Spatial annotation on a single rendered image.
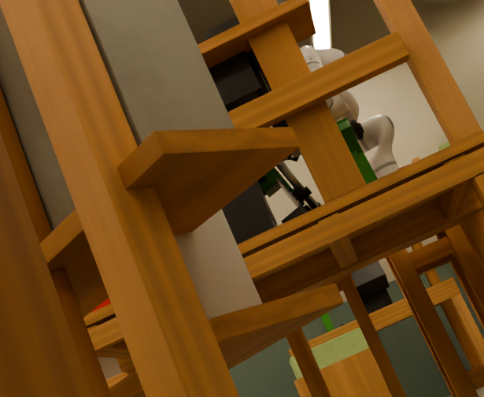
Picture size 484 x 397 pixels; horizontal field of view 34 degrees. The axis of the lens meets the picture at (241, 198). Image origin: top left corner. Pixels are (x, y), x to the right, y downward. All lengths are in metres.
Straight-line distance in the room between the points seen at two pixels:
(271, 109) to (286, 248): 0.44
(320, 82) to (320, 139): 0.18
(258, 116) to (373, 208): 0.46
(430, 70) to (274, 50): 0.51
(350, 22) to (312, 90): 6.81
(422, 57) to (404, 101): 6.36
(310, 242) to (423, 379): 5.99
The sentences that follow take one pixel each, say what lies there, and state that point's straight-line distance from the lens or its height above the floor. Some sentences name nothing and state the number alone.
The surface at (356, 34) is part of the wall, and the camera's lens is 9.26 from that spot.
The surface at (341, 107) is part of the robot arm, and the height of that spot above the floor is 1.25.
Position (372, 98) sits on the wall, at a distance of 8.96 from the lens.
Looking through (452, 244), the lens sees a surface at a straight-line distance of 3.27.
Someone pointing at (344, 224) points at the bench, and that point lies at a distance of 2.46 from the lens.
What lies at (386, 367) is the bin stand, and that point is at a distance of 3.15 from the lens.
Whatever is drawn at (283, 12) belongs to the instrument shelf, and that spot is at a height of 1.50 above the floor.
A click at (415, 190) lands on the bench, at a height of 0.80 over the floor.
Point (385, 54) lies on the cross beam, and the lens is 2.56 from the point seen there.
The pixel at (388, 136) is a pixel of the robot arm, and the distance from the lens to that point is 3.48.
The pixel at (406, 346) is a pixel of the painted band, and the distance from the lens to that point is 8.37.
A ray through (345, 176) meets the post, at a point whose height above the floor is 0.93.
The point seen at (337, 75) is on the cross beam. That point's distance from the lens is 2.54.
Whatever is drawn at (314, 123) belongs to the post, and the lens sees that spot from 2.55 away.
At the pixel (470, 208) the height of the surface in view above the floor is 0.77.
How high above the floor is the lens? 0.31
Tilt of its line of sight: 16 degrees up
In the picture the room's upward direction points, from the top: 24 degrees counter-clockwise
